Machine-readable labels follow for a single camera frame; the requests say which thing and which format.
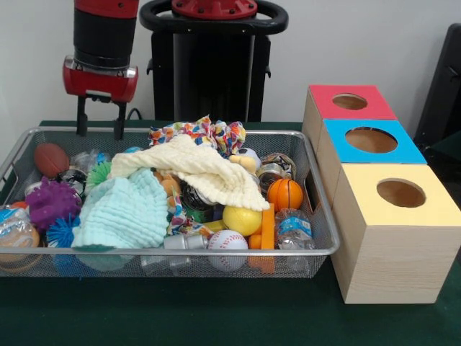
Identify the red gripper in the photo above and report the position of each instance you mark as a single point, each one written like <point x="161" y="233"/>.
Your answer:
<point x="101" y="84"/>

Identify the crushed bottle with blue label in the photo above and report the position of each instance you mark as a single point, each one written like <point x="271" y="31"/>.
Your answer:
<point x="88" y="158"/>

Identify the brown toy football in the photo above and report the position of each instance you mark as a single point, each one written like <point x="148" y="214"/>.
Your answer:
<point x="51" y="160"/>

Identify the clear plastic bottle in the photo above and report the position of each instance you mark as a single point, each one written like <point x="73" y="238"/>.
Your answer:
<point x="14" y="225"/>

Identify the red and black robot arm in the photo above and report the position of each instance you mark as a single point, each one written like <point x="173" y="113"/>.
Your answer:
<point x="104" y="36"/>

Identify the red round robot base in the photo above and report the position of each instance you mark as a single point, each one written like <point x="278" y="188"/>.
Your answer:
<point x="216" y="9"/>

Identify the silver mesh bin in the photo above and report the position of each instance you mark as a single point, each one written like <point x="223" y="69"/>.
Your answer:
<point x="306" y="265"/>

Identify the wooden box with three holes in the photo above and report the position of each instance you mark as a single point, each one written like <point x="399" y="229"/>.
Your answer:
<point x="389" y="266"/>

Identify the purple spiky rubber toy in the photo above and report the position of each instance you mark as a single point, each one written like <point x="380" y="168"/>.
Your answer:
<point x="54" y="203"/>

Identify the mint waffle cloth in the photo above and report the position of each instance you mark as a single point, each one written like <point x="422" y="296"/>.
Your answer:
<point x="126" y="212"/>

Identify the cream waffle cloth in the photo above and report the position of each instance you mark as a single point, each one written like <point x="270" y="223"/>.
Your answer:
<point x="201" y="169"/>

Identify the colourful patterned cloth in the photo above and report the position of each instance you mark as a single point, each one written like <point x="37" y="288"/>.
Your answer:
<point x="223" y="135"/>

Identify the yellow ball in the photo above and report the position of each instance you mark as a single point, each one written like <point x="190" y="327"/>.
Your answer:
<point x="241" y="220"/>

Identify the white toy baseball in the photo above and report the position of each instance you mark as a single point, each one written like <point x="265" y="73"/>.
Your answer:
<point x="227" y="240"/>

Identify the orange toy basketball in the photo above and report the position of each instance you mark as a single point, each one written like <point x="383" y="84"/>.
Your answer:
<point x="284" y="194"/>

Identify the small clear water bottle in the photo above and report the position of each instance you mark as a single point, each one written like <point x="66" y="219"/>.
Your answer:
<point x="293" y="227"/>

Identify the black chair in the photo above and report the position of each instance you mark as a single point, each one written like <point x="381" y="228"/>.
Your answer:
<point x="443" y="90"/>

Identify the dark green side tablecloth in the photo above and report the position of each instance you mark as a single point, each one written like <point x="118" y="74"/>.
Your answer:
<point x="448" y="147"/>

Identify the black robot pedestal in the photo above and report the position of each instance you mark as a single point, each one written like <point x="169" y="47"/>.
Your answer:
<point x="212" y="72"/>

